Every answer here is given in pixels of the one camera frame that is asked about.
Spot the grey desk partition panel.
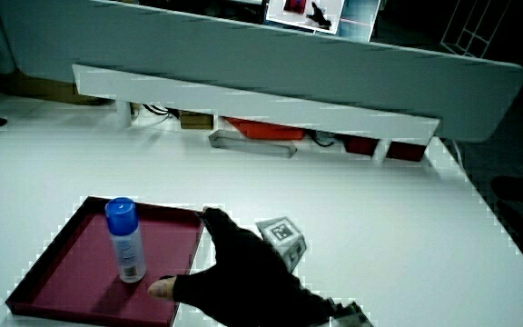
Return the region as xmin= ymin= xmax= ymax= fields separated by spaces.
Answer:
xmin=0 ymin=0 xmax=523 ymax=143

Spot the brown cardboard box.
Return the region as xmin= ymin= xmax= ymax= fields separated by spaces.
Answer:
xmin=14 ymin=70 xmax=113 ymax=106

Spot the grey oblong tray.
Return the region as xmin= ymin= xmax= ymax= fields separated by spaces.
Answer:
xmin=208 ymin=129 xmax=298 ymax=159

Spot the black cable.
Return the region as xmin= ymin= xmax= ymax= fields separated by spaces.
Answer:
xmin=142 ymin=104 xmax=181 ymax=120
xmin=309 ymin=131 xmax=335 ymax=148

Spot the small yellowish box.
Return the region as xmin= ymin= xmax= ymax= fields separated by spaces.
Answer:
xmin=178 ymin=110 xmax=215 ymax=131

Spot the computer monitor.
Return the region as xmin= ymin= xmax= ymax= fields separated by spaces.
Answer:
xmin=263 ymin=0 xmax=383 ymax=43

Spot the white wire rack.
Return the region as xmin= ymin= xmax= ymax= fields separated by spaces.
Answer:
xmin=439 ymin=0 xmax=512 ymax=59

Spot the dark red box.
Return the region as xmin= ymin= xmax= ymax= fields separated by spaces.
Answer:
xmin=342 ymin=134 xmax=428 ymax=163

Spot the orange box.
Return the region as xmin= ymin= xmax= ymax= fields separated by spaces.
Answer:
xmin=224 ymin=116 xmax=307 ymax=141

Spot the white desk riser shelf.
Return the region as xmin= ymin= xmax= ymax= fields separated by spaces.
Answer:
xmin=71 ymin=63 xmax=440 ymax=164

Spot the dark red square plate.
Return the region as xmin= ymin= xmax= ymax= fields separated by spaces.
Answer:
xmin=5 ymin=195 xmax=206 ymax=327

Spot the blue cap glue bottle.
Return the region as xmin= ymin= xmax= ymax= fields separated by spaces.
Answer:
xmin=104 ymin=196 xmax=147 ymax=284

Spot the person's right hand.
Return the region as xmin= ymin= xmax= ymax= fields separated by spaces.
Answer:
xmin=146 ymin=206 xmax=338 ymax=327

